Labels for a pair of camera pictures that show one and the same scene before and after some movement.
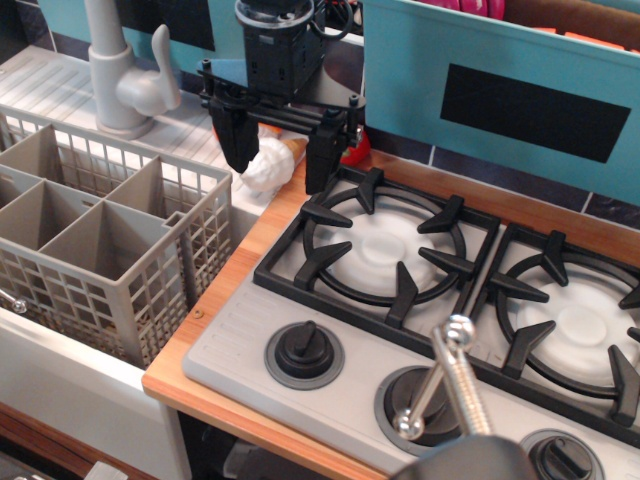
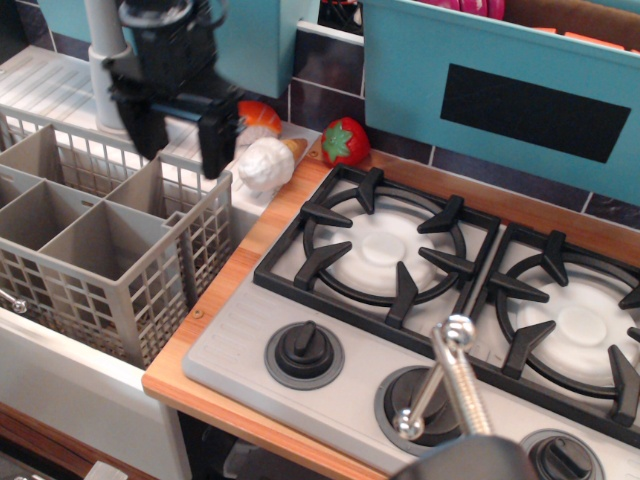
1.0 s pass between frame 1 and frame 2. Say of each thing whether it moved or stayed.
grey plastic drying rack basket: stayed
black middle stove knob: stayed
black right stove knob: stayed
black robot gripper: moved
